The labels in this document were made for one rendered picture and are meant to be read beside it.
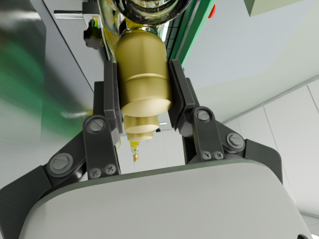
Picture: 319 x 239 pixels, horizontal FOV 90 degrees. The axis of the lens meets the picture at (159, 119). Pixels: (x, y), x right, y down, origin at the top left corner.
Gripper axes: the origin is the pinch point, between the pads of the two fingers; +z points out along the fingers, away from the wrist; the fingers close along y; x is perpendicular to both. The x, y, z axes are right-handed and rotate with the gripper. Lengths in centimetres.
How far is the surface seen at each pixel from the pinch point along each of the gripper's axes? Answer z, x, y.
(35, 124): 4.6, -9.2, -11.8
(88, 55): 34.3, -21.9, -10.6
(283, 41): 49, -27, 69
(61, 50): 28.6, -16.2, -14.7
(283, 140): 94, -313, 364
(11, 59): 8.5, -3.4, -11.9
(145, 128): 0.4, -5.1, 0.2
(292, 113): 136, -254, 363
